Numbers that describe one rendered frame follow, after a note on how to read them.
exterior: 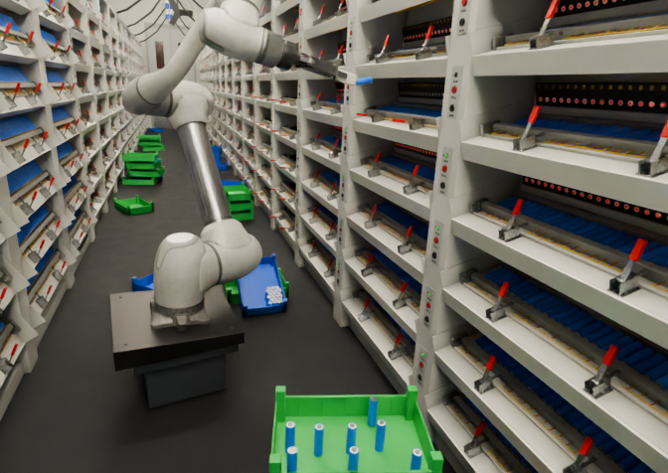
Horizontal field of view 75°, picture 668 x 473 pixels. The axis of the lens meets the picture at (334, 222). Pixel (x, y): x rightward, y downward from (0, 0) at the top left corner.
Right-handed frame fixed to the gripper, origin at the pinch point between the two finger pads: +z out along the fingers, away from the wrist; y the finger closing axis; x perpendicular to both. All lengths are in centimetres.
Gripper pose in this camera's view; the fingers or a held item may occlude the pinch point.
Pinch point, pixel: (344, 77)
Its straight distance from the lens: 134.6
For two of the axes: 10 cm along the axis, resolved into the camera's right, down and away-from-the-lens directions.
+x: -2.8, 9.4, 1.8
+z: 8.8, 1.8, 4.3
